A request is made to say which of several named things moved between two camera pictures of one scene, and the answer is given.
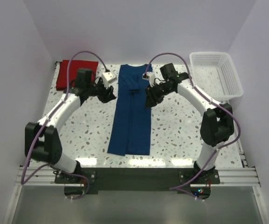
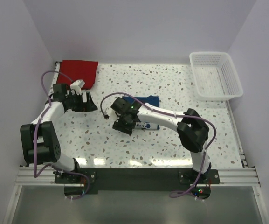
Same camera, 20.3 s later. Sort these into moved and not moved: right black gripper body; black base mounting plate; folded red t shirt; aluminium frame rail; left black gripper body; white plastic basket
Moved: right black gripper body; left black gripper body
Not moved: white plastic basket; black base mounting plate; aluminium frame rail; folded red t shirt
